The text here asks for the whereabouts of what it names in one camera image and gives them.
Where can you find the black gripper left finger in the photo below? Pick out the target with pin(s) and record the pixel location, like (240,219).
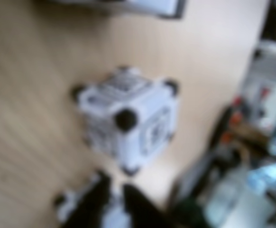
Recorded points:
(95,204)

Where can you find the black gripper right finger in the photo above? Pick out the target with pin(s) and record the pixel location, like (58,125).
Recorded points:
(142,211)

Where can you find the white cube zigzag symbol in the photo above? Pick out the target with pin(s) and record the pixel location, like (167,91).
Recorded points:
(115,219)

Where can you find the white cube crossed loop symbol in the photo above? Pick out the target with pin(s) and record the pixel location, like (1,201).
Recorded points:
(128,133)

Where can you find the clear plastic container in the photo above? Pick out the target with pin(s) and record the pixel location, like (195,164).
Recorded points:
(235,199)

